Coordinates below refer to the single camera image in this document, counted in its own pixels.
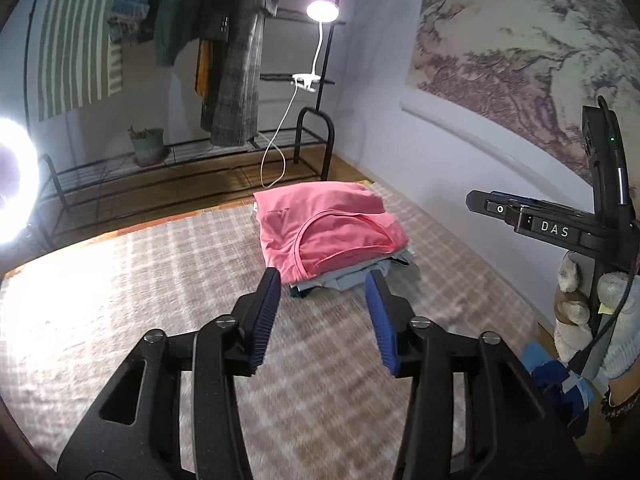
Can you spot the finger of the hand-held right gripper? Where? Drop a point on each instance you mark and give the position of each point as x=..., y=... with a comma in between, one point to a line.
x=487, y=206
x=545, y=227

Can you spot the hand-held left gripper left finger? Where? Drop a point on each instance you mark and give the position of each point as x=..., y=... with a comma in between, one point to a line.
x=264, y=320

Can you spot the hanging denim jeans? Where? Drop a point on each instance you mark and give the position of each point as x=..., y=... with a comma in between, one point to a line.
x=130, y=5

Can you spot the hanging yellow garment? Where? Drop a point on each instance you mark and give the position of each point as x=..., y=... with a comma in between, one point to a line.
x=202, y=70

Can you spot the green striped hanging cloth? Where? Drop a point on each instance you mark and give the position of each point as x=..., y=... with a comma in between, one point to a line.
x=75, y=50

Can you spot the beige plaid blanket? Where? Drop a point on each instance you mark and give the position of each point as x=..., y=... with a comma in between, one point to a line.
x=125, y=310

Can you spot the hanging grey plaid coat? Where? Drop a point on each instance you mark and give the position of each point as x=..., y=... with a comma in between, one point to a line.
x=240, y=85

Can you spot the stack of folded clothes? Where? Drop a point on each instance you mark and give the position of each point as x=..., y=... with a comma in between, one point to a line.
x=350, y=277

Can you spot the hanging green sweater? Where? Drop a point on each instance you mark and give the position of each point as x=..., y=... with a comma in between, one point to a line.
x=180, y=10

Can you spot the pink t-shirt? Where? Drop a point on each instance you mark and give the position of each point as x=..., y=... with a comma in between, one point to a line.
x=325, y=220

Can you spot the black metal clothes rack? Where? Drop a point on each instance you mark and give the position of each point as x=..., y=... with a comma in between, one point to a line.
x=310, y=130

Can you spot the white clip lamp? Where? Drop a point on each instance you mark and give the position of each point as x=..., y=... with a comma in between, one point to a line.
x=322, y=12

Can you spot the person's right hand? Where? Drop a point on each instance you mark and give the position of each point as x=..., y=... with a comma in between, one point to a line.
x=572, y=310

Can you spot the potted plant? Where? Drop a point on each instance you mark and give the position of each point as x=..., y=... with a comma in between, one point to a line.
x=147, y=145

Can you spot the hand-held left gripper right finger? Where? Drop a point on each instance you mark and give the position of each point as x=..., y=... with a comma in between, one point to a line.
x=381, y=325

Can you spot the blue cloth pile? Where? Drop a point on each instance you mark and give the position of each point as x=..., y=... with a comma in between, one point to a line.
x=555, y=385

